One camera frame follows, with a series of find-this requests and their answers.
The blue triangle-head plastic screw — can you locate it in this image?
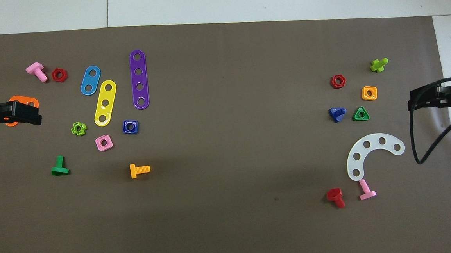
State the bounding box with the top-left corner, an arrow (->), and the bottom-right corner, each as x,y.
328,106 -> 348,124

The dark blue square plastic nut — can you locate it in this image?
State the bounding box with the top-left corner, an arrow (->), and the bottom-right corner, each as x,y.
122,119 -> 140,135

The pink plastic screw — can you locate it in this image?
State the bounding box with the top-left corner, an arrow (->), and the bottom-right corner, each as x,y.
358,178 -> 377,201
25,62 -> 48,84

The red hexagonal plastic nut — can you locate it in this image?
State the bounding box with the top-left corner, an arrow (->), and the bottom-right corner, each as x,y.
51,67 -> 68,83
330,74 -> 347,89

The dark green plastic screw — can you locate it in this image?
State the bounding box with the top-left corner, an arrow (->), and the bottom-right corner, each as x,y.
50,155 -> 70,176

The lime cross-head plastic screw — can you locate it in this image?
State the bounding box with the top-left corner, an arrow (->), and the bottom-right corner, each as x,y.
369,57 -> 390,74

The green cross-shaped plastic nut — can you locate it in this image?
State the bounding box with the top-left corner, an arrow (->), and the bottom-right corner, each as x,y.
70,121 -> 88,137

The orange square plastic nut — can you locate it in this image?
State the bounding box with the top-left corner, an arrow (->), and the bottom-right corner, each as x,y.
361,85 -> 378,101

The green triangular plastic nut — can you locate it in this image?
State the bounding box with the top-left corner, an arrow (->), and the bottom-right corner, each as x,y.
352,106 -> 370,122

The pink square plastic nut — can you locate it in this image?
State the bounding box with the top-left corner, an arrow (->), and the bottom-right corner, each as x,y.
95,134 -> 114,152

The red plastic screw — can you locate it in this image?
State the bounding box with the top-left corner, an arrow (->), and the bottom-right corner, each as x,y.
326,187 -> 346,210

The orange plastic screw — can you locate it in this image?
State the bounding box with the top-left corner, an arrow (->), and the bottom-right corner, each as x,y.
129,162 -> 151,179

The orange heart-shaped plastic plate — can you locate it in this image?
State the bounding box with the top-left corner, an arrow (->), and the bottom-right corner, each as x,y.
3,94 -> 41,127

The white curved five-hole plate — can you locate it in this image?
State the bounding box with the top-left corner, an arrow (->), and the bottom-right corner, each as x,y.
345,132 -> 407,182

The blue two-hole plastic plate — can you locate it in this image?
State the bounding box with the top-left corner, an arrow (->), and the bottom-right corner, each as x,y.
79,65 -> 102,96

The yellow three-hole plastic plate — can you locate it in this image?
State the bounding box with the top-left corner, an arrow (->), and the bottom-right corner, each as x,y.
91,79 -> 119,127

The purple four-hole plastic plate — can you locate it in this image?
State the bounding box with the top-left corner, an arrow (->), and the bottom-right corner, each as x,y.
129,49 -> 150,110

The brown table mat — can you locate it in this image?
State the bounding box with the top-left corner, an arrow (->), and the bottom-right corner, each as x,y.
0,6 -> 451,253

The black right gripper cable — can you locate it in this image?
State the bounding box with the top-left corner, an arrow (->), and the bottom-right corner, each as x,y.
406,76 -> 451,166

